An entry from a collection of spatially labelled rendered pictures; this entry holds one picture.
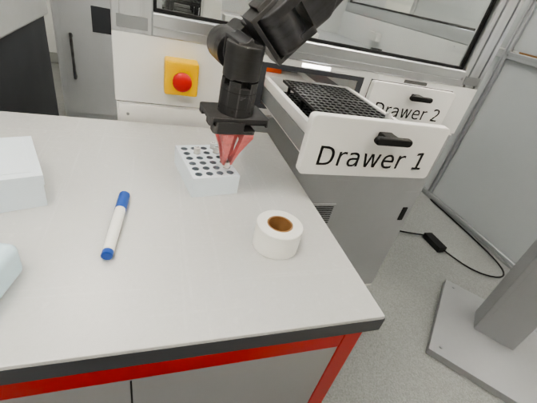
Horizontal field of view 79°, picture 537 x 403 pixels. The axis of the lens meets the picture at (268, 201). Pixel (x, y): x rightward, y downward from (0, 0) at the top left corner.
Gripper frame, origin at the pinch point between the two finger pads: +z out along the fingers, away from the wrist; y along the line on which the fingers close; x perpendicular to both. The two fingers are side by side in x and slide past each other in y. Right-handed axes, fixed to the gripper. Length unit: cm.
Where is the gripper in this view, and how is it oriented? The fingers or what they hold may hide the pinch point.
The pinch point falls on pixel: (226, 159)
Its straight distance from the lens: 59.8
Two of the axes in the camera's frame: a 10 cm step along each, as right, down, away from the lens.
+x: 4.0, 6.0, -6.9
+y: -8.9, 0.7, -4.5
